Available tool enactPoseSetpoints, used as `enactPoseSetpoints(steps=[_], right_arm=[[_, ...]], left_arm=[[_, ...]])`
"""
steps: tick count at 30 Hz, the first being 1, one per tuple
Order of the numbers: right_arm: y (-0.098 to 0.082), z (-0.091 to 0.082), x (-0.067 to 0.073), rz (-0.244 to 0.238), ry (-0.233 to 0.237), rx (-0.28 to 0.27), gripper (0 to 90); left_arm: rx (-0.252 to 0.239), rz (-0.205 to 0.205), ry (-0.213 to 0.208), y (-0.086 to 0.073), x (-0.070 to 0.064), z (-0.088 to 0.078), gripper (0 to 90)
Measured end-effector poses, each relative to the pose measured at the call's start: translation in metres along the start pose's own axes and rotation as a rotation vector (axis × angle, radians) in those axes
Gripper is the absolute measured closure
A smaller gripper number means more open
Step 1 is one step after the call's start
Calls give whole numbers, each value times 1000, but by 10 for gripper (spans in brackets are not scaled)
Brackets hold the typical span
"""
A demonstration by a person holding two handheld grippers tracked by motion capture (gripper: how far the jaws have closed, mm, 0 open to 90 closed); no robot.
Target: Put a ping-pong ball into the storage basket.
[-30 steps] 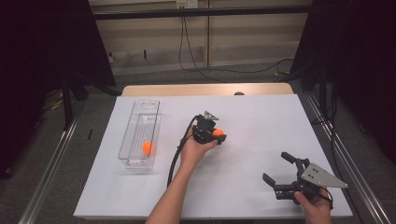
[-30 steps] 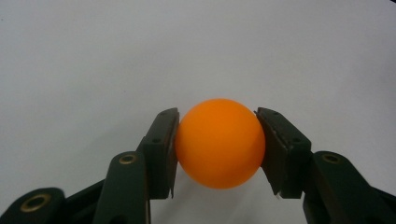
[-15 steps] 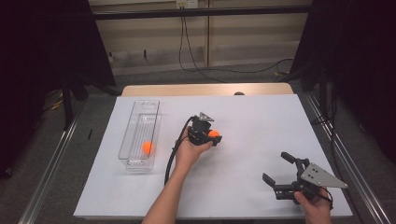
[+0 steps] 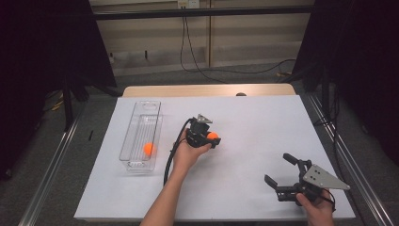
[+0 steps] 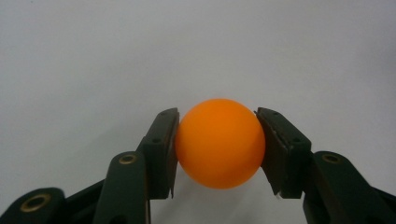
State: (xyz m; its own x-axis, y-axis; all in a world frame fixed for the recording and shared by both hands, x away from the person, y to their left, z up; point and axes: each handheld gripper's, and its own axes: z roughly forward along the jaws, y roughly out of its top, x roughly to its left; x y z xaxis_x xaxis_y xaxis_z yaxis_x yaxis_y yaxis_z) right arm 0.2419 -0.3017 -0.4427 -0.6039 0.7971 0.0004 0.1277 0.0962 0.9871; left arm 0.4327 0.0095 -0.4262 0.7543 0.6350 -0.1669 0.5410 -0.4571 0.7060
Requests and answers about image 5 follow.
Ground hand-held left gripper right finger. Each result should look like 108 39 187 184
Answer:
255 106 396 224

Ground white table board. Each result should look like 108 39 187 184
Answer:
0 0 396 224

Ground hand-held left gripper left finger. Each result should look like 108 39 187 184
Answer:
100 106 181 224

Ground orange ping pong ball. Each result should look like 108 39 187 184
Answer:
175 98 266 190

